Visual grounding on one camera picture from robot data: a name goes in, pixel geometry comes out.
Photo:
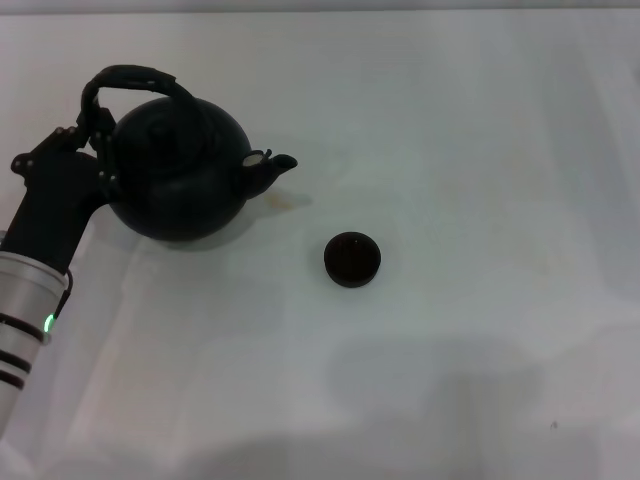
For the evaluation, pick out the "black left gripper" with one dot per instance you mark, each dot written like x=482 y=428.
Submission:
x=55 y=200

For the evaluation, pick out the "small dark teacup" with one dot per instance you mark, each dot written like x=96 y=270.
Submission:
x=352 y=260

